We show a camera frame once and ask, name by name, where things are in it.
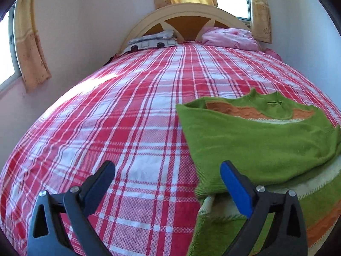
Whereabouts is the green striped knit sweater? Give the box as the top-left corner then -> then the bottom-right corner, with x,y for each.
176,90 -> 340,255

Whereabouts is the dark clothing beside bed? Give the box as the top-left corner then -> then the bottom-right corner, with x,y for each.
103,53 -> 121,66

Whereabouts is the red white plaid bedsheet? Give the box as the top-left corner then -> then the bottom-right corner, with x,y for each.
1,43 -> 340,255

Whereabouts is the yellow curtain side window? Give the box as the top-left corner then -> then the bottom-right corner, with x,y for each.
14,0 -> 51,93

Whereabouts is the pink cloth beside bed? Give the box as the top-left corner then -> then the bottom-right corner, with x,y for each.
264,48 -> 282,61

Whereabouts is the pink floral pillow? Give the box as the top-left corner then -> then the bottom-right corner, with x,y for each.
202,27 -> 261,51

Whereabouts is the yellow curtain right of window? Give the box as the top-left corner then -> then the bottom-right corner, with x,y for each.
250,0 -> 272,44

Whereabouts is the grey patterned pillow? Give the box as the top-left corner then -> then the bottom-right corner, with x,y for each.
122,30 -> 178,54

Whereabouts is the cream wooden arched headboard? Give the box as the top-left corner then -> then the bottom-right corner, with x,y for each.
119,3 -> 251,53

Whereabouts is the side window aluminium frame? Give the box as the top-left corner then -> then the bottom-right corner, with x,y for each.
0,3 -> 21,91

